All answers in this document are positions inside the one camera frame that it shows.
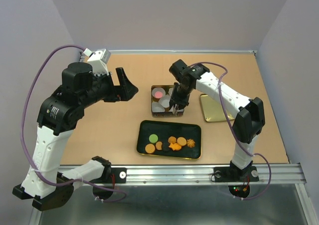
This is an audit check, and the white paper cup bottom-left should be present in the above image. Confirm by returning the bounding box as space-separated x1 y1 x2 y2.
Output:
151 102 165 113

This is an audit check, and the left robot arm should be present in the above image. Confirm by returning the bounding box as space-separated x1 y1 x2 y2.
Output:
12 62 138 212

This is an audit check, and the black sandwich cookie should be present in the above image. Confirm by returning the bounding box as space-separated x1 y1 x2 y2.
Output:
161 143 171 152

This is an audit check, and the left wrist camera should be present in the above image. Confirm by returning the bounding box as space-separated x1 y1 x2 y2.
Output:
83 48 111 75

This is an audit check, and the orange fish cookie lower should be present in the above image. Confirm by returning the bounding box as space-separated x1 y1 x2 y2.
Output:
169 143 182 151

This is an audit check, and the round waffle cookie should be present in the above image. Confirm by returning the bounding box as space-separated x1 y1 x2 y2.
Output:
145 144 156 154

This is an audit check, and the pink round cookie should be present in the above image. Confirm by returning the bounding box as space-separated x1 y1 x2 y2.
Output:
154 91 163 99

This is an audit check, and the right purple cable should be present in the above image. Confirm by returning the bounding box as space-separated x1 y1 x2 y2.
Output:
189 61 272 201

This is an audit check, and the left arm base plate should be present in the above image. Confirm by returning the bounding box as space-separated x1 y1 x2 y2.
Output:
89 167 127 184

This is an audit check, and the round sandwich biscuit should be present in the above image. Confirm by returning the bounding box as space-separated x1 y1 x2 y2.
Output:
176 137 187 146

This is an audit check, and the square cookie tin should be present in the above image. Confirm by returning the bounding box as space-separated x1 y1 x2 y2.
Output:
151 85 184 117

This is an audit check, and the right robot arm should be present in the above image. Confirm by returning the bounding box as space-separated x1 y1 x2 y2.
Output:
169 59 265 180

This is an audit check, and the gold tin lid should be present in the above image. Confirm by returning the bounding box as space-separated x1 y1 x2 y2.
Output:
199 94 226 122

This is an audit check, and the small brown cookie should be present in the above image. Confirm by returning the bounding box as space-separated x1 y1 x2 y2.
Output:
156 141 162 151

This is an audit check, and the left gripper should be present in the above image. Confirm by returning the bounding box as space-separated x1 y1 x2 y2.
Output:
81 67 139 108

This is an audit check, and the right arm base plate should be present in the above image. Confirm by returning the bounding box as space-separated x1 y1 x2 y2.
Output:
213 166 259 183

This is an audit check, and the white paper cup top-right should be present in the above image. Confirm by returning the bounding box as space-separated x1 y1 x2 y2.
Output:
168 87 174 96

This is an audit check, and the aluminium front rail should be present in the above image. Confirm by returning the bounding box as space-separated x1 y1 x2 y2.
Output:
39 163 307 186

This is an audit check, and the green round cookie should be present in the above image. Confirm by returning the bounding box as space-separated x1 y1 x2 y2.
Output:
149 134 159 144

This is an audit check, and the white paper cup top-left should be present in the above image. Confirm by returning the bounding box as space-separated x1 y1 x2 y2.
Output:
152 87 166 99

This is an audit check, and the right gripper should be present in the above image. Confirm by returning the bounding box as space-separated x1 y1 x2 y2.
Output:
169 82 193 112

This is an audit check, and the flower swirl cookie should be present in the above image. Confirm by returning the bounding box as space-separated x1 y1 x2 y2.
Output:
186 139 196 148

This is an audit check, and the brown swirl cookie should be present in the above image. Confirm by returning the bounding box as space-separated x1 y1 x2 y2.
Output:
168 136 176 144

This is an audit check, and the black serving tray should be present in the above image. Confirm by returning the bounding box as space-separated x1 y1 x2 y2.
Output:
137 120 201 160

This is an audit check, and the white paper cup centre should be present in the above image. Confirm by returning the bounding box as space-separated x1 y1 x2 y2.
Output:
159 94 171 108

